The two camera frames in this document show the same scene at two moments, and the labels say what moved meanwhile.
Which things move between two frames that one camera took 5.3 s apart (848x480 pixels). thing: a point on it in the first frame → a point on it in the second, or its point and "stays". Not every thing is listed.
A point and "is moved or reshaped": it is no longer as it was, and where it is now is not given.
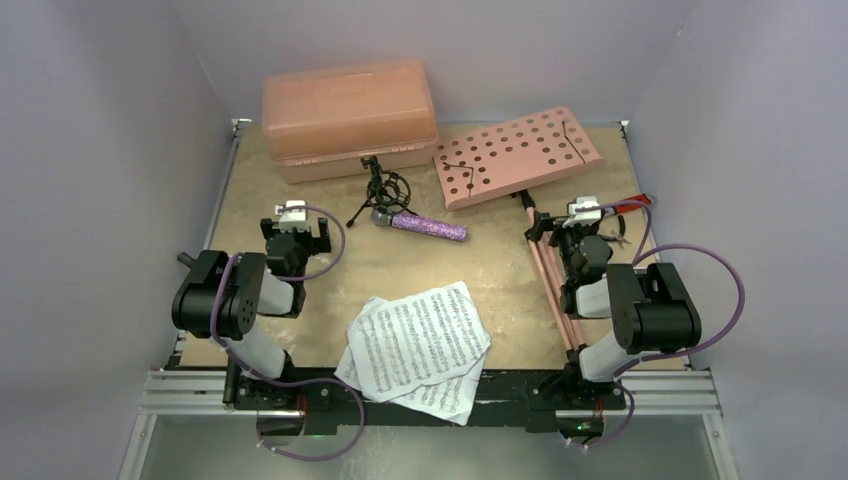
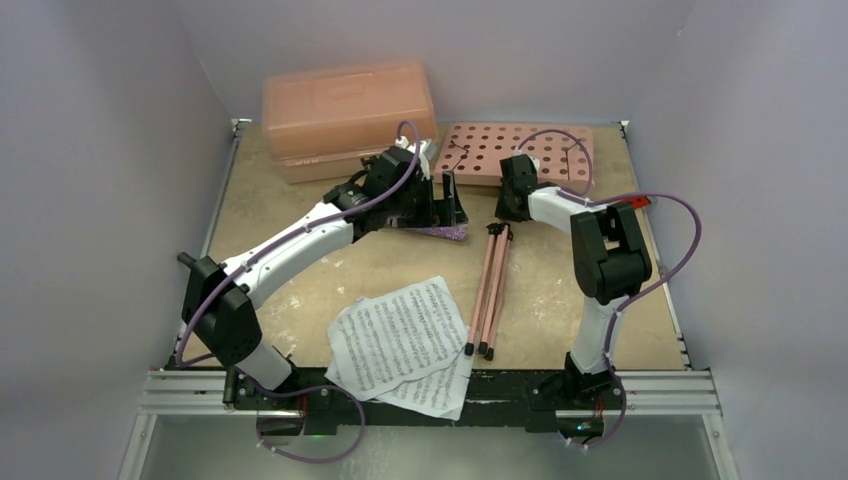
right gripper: (560, 234) → (506, 201)
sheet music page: (416, 341) is moved or reshaped
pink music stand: (516, 156) → (482, 325)
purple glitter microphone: (420, 224) stays
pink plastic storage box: (320, 122) stays
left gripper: (316, 245) → (428, 218)
